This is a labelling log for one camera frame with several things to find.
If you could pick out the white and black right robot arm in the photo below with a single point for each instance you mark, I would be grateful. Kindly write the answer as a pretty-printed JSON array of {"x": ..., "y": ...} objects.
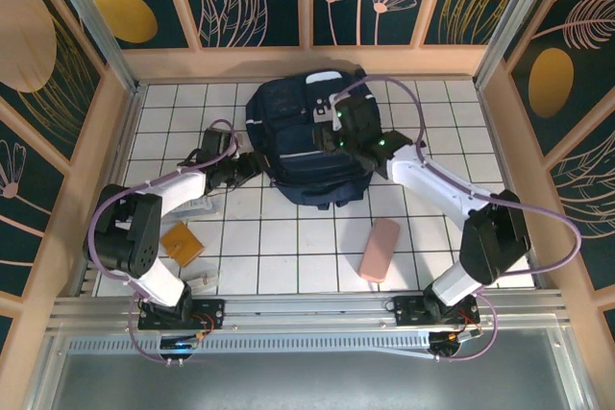
[{"x": 423, "y": 175}]

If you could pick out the clear plastic pen case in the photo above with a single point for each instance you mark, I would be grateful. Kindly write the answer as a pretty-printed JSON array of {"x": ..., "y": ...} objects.
[{"x": 202, "y": 280}]

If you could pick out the clear plastic stationery box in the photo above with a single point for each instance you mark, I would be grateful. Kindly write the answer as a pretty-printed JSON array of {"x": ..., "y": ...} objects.
[{"x": 199, "y": 206}]

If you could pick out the orange sticky note pad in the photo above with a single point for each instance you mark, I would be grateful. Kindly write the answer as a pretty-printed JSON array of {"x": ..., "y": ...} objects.
[{"x": 181, "y": 244}]

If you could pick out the pink pencil case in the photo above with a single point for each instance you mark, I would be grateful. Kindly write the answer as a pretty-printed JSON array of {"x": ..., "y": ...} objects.
[{"x": 379, "y": 249}]

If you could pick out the grey metal shelf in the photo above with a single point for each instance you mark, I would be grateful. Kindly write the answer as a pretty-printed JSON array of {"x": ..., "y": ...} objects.
[{"x": 307, "y": 381}]

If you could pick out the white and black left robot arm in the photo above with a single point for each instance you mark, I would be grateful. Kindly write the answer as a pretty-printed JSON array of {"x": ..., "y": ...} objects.
[{"x": 182, "y": 184}]

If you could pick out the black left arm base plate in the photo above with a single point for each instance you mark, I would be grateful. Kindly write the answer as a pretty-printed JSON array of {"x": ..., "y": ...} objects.
[{"x": 211, "y": 314}]

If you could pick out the aluminium mounting rail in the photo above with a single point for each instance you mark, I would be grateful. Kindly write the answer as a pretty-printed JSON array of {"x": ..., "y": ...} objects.
[{"x": 307, "y": 306}]

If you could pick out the navy blue student backpack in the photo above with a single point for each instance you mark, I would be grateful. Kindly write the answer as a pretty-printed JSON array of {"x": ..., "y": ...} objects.
[{"x": 298, "y": 170}]

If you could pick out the aluminium corner post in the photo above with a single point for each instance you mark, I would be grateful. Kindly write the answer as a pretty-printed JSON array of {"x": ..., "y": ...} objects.
[
  {"x": 92, "y": 21},
  {"x": 516, "y": 21}
]

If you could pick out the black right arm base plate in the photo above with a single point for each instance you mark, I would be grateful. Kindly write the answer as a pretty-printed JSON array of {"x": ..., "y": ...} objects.
[{"x": 408, "y": 311}]

